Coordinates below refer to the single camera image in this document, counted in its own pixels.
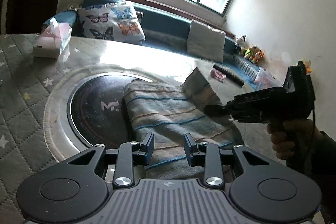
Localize black remote control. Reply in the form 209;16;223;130
213;64;244;88

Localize grey quilted star tablecloth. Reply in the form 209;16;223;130
0;33;287;224

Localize clear plastic storage box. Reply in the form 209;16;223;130
254;67;282;90

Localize white pink tissue box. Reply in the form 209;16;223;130
33;18;72;59

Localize blue cushion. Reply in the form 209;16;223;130
54;10;77;27

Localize butterfly print pillow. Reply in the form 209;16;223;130
78;1;145;45

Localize teal window bench seat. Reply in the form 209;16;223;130
43;0;263;88

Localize striped blue beige knit garment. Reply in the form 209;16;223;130
123;68;244;179

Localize orange green plush toys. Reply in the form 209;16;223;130
243;45;265;65

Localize colourful pinwheel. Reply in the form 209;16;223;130
298;59;313;75

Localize plain beige cushion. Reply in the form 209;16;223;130
187;20;226;63

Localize right hand holding gripper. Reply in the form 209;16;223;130
266;119;325;160

